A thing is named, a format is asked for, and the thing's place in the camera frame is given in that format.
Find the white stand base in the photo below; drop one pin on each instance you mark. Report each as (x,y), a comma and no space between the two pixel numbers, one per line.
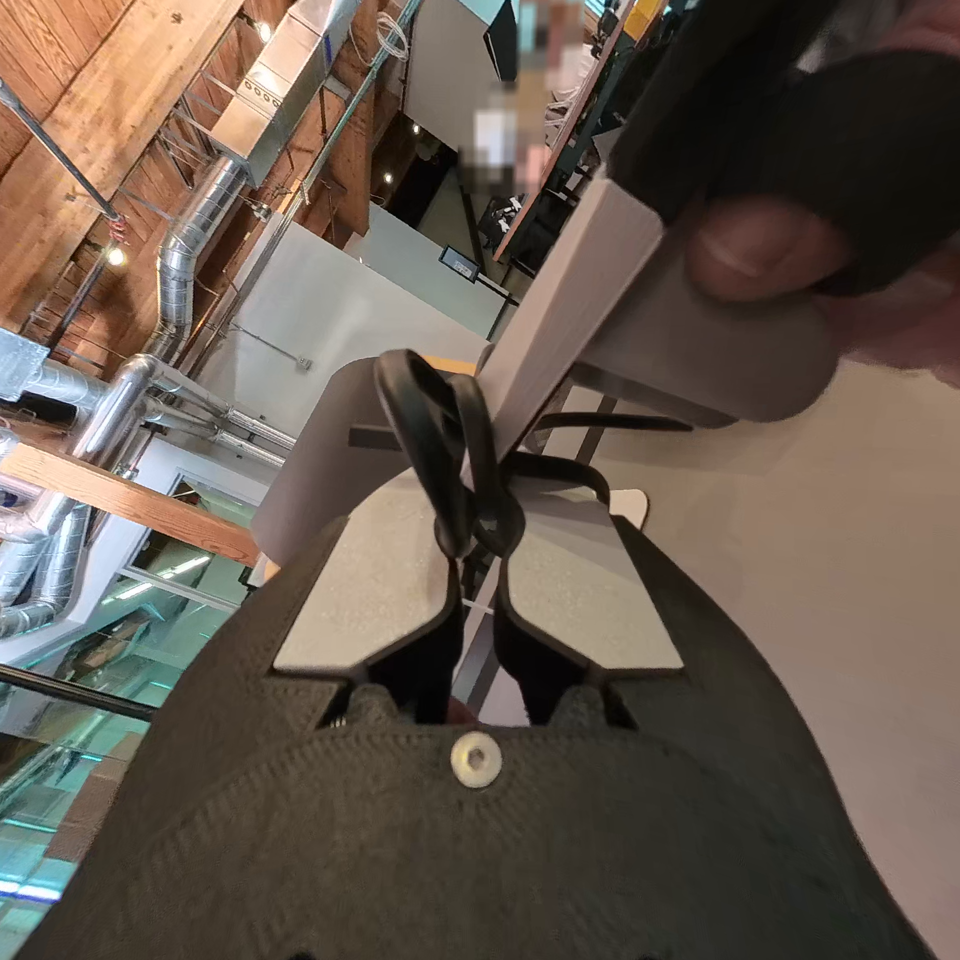
(630,507)

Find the wooden ceiling beam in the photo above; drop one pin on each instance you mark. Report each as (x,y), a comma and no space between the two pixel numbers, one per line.
(135,503)

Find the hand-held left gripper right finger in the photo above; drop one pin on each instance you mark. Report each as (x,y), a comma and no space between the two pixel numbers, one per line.
(593,600)

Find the small dark sign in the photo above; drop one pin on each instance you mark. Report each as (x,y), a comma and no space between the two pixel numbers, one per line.
(458,267)

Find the black board with wooden rim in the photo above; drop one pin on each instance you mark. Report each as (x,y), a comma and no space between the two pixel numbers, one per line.
(323,450)

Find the dark wooden desk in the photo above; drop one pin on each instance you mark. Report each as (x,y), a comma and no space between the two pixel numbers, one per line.
(563,150)

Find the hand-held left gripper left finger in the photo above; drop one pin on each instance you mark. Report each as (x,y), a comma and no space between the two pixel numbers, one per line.
(368,600)

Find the silver ceiling pipe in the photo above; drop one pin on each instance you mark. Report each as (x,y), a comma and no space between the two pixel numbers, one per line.
(75,450)

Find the large silver ceiling duct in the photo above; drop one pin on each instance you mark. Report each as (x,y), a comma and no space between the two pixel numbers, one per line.
(195,255)

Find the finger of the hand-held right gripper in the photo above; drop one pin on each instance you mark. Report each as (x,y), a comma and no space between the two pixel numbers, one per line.
(578,300)

